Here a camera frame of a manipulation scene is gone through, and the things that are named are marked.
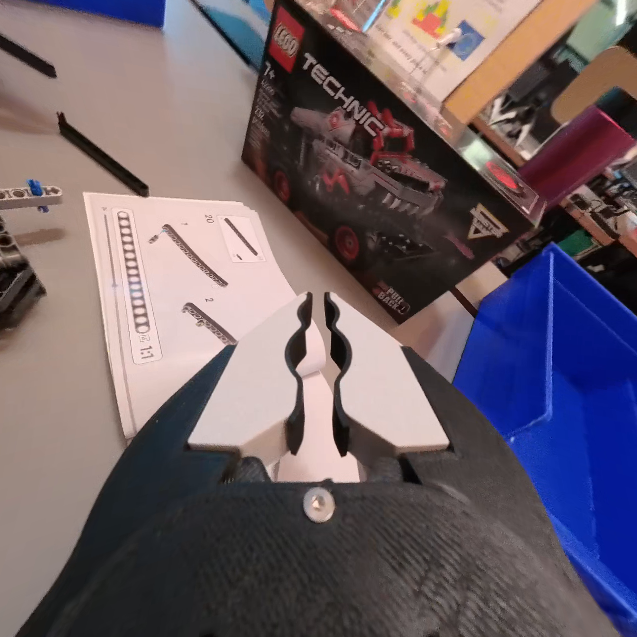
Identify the blue plastic bin with dividers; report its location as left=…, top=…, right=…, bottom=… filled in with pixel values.
left=452, top=242, right=637, bottom=635

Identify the grey beam with blue pin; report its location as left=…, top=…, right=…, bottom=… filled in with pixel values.
left=0, top=178, right=64, bottom=212

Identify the white earbud with cable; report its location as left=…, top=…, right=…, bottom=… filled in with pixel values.
left=408, top=27, right=466, bottom=80

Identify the black and grey brick assembly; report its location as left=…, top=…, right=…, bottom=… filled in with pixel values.
left=0, top=214, right=48, bottom=329

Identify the purple metal tumbler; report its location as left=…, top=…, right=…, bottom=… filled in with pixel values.
left=518, top=107, right=637, bottom=205

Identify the brown chair back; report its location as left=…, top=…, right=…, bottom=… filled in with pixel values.
left=552, top=47, right=637, bottom=125

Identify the grey desk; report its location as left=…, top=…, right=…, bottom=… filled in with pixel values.
left=0, top=0, right=481, bottom=637

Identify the white printed poster sheet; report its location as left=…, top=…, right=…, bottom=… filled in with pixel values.
left=294, top=0, right=543, bottom=103

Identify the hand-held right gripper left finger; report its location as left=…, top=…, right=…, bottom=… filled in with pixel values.
left=187, top=292, right=321, bottom=482

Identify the blue printed box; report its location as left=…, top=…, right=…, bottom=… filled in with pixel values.
left=191, top=0, right=272, bottom=70

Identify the white instruction booklet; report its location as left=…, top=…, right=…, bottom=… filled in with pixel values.
left=82, top=191, right=329, bottom=441

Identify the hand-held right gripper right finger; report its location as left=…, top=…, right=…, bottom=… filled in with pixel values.
left=323, top=292, right=452, bottom=482

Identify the black toy truck set box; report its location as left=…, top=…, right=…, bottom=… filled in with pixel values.
left=241, top=0, right=548, bottom=325

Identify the brown cardboard board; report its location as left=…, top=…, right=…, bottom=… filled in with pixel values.
left=443, top=0, right=598, bottom=125

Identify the long black building beam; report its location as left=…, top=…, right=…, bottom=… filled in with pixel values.
left=56, top=111, right=150, bottom=197
left=0, top=32, right=57, bottom=79

